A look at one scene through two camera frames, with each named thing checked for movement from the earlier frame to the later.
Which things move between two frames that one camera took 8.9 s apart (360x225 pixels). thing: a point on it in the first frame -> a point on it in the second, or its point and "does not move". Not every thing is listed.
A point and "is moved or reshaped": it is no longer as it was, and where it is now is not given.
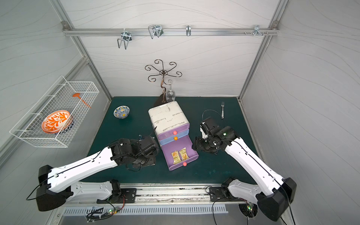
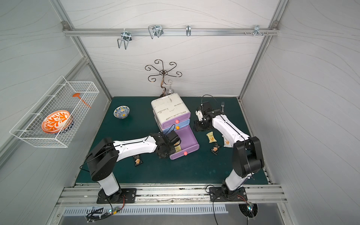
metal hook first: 126,36 does not move
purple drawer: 178,145 is moved or reshaped
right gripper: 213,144 -> 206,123
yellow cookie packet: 176,157 -> 177,148
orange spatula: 78,94 does not move
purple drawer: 173,132 -> 171,123
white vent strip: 115,211 does not move
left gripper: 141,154 -> 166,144
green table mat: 124,117 does not move
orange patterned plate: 56,121 does not move
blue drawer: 174,137 is moved or reshaped
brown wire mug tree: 162,72 does not move
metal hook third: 188,30 does not move
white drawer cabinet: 169,122 is moved or reshaped
